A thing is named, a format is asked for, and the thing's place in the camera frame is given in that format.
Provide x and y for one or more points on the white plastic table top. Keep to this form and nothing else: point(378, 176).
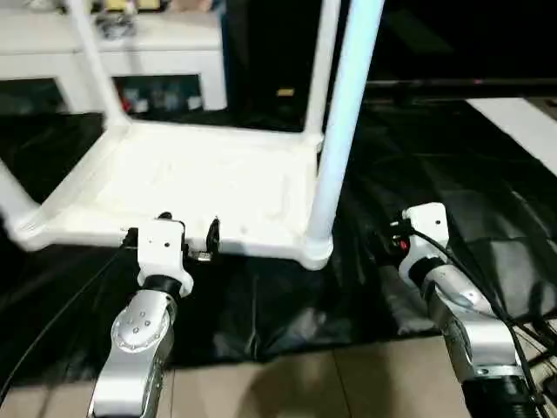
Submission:
point(196, 183)

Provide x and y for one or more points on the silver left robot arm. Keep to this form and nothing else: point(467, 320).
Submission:
point(135, 331)

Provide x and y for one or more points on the black table mat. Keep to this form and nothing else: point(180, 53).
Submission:
point(283, 305)

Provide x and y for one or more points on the white jar in cabinet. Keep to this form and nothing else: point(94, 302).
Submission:
point(192, 103)

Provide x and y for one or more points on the red item in cabinet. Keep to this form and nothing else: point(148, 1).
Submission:
point(125, 103)

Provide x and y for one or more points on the small tan label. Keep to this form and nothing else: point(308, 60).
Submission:
point(286, 92)

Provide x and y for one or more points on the white glass-door cabinet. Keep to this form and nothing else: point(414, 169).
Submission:
point(165, 52)

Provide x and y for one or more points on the white board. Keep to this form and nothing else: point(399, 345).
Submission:
point(518, 126)

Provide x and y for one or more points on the black bundle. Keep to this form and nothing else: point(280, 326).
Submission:
point(114, 27)

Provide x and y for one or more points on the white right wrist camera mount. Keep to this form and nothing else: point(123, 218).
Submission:
point(428, 222)

